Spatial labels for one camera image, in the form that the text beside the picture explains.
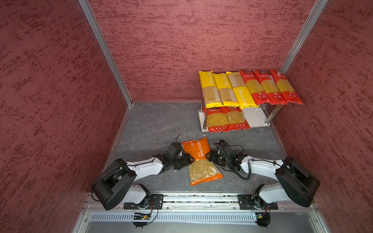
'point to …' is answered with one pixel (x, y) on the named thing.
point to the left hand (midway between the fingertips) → (191, 164)
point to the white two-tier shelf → (257, 117)
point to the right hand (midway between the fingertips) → (207, 160)
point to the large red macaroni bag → (235, 118)
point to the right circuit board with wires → (262, 219)
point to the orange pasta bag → (201, 171)
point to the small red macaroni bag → (221, 119)
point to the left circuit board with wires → (139, 216)
